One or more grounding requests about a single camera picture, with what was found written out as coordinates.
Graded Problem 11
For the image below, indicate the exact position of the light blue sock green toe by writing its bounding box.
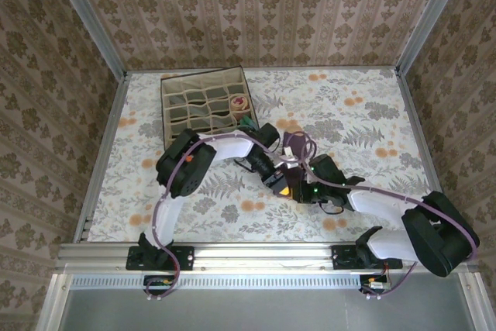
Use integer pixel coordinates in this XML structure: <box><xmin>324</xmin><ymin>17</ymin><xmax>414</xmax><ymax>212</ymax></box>
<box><xmin>236</xmin><ymin>113</ymin><xmax>260</xmax><ymax>133</ymax></box>

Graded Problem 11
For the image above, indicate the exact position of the beige sock with red toe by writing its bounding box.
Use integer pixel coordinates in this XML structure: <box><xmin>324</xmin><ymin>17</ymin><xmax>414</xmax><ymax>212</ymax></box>
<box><xmin>229</xmin><ymin>94</ymin><xmax>250</xmax><ymax>114</ymax></box>

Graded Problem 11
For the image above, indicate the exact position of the dark fabric divider organizer box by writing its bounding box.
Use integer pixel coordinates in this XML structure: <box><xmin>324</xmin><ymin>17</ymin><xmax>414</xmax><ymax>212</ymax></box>
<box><xmin>160</xmin><ymin>66</ymin><xmax>260</xmax><ymax>150</ymax></box>

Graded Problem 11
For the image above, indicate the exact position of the floral printed tablecloth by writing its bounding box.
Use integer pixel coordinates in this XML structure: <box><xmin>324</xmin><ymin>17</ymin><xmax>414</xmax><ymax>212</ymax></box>
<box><xmin>87</xmin><ymin>67</ymin><xmax>446</xmax><ymax>243</ymax></box>

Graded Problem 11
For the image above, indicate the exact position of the black power connector box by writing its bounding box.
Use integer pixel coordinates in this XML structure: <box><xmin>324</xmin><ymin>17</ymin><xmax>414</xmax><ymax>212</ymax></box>
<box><xmin>143</xmin><ymin>274</ymin><xmax>180</xmax><ymax>302</ymax></box>
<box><xmin>358</xmin><ymin>273</ymin><xmax>392</xmax><ymax>301</ymax></box>

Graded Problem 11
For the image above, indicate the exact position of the grey metal panel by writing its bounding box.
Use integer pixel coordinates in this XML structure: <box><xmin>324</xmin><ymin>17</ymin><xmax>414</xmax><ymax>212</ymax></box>
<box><xmin>36</xmin><ymin>271</ymin><xmax>496</xmax><ymax>331</ymax></box>

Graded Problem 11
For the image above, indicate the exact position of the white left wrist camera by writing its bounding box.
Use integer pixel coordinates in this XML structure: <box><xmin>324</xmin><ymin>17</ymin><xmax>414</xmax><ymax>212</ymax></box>
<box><xmin>275</xmin><ymin>155</ymin><xmax>302</xmax><ymax>169</ymax></box>

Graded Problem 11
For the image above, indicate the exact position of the long aluminium mounting rail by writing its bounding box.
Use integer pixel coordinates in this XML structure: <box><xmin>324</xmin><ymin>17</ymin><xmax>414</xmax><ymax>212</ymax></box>
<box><xmin>57</xmin><ymin>240</ymin><xmax>477</xmax><ymax>273</ymax></box>

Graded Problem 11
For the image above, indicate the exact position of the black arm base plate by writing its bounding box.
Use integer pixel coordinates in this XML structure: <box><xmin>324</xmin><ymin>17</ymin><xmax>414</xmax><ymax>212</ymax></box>
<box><xmin>126</xmin><ymin>246</ymin><xmax>195</xmax><ymax>271</ymax></box>
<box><xmin>332</xmin><ymin>245</ymin><xmax>404</xmax><ymax>271</ymax></box>

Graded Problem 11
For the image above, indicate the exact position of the thin aluminium table edge rail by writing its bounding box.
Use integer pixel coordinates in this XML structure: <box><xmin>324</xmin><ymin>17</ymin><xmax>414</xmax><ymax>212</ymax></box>
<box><xmin>126</xmin><ymin>64</ymin><xmax>400</xmax><ymax>73</ymax></box>

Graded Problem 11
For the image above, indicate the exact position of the slotted grey cable tray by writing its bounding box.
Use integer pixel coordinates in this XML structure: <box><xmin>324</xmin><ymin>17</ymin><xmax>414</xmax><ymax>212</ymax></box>
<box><xmin>68</xmin><ymin>273</ymin><xmax>367</xmax><ymax>290</ymax></box>

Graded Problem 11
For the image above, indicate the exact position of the aluminium table side rail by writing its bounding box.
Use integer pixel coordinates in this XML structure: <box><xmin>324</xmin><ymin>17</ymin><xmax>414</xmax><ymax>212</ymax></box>
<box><xmin>394</xmin><ymin>67</ymin><xmax>458</xmax><ymax>242</ymax></box>
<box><xmin>75</xmin><ymin>73</ymin><xmax>129</xmax><ymax>245</ymax></box>

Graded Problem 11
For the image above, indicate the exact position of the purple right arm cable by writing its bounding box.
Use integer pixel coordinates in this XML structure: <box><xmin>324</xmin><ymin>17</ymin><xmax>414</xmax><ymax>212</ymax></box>
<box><xmin>288</xmin><ymin>133</ymin><xmax>481</xmax><ymax>302</ymax></box>

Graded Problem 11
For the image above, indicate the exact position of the aluminium frame post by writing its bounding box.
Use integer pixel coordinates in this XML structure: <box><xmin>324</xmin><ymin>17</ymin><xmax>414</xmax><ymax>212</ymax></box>
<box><xmin>394</xmin><ymin>0</ymin><xmax>472</xmax><ymax>76</ymax></box>
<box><xmin>44</xmin><ymin>0</ymin><xmax>129</xmax><ymax>78</ymax></box>

